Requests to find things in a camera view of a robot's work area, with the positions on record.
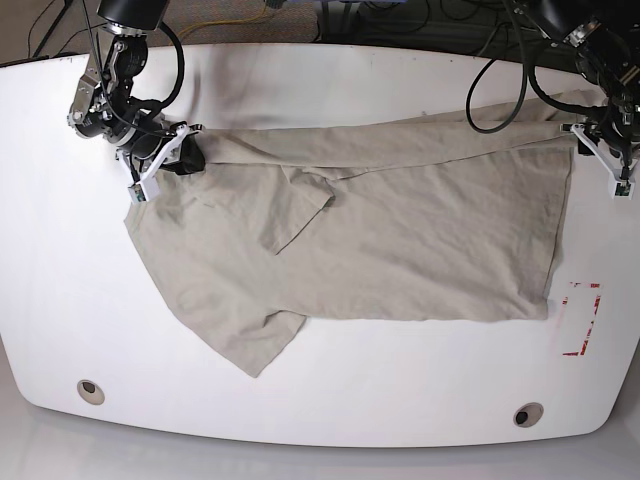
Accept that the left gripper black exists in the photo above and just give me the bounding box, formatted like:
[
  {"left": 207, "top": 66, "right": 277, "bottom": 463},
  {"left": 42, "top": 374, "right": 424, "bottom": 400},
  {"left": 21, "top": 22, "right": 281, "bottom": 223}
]
[{"left": 578, "top": 131, "right": 600, "bottom": 156}]

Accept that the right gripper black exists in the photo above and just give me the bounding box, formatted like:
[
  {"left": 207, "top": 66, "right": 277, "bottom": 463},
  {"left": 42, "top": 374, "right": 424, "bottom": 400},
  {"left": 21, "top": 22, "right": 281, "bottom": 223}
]
[{"left": 167, "top": 138, "right": 206, "bottom": 176}]

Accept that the beige t-shirt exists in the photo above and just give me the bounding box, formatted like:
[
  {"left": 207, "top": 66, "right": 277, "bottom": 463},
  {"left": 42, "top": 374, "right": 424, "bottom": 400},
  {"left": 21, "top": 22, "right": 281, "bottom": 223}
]
[{"left": 125, "top": 100, "right": 573, "bottom": 377}]

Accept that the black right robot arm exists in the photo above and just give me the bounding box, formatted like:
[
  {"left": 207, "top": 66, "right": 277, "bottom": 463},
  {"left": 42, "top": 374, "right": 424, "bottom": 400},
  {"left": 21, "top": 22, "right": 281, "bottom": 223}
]
[{"left": 67, "top": 1, "right": 205, "bottom": 182}]

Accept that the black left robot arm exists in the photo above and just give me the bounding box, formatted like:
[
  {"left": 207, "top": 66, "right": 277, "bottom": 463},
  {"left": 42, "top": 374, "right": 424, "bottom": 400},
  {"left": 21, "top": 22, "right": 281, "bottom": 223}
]
[{"left": 514, "top": 1, "right": 639, "bottom": 165}]

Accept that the red tape rectangle marking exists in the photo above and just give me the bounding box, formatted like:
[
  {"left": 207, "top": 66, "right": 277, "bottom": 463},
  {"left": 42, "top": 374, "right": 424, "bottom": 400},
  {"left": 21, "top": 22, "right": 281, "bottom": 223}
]
[{"left": 557, "top": 282, "right": 602, "bottom": 358}]

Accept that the left table grommet hole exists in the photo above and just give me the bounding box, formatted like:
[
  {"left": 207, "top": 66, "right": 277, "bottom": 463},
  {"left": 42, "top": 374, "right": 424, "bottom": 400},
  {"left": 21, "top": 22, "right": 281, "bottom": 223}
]
[{"left": 77, "top": 380, "right": 105, "bottom": 406}]

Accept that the table grommet hole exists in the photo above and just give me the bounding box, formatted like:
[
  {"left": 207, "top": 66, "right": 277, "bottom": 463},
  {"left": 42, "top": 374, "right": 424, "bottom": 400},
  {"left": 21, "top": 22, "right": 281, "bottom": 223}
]
[
  {"left": 77, "top": 380, "right": 105, "bottom": 406},
  {"left": 513, "top": 402, "right": 544, "bottom": 428}
]

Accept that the right table grommet hole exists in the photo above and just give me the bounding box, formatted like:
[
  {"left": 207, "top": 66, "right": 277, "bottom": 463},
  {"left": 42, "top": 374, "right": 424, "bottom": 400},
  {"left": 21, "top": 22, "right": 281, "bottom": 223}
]
[{"left": 513, "top": 402, "right": 544, "bottom": 428}]

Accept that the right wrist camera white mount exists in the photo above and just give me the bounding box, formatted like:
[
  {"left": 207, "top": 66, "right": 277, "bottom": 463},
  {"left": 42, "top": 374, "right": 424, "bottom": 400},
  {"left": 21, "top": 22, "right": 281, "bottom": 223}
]
[{"left": 116, "top": 122, "right": 203, "bottom": 204}]

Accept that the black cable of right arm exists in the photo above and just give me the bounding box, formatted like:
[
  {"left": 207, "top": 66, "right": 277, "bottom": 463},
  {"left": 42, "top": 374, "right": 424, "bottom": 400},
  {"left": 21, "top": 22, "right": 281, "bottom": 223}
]
[{"left": 79, "top": 0, "right": 187, "bottom": 114}]

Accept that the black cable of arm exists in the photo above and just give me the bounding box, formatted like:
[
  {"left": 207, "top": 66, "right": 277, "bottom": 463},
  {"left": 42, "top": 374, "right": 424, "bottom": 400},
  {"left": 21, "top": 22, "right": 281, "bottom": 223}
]
[
  {"left": 79, "top": 0, "right": 187, "bottom": 114},
  {"left": 465, "top": 0, "right": 601, "bottom": 134}
]

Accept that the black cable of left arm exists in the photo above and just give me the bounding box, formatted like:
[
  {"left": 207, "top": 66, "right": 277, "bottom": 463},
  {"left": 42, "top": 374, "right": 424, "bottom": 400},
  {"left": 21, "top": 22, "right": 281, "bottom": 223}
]
[{"left": 465, "top": 0, "right": 601, "bottom": 134}]

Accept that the yellow cable on floor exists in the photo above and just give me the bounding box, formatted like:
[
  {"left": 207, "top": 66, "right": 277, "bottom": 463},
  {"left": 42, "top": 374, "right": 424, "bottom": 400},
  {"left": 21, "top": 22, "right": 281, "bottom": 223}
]
[{"left": 177, "top": 0, "right": 274, "bottom": 41}]

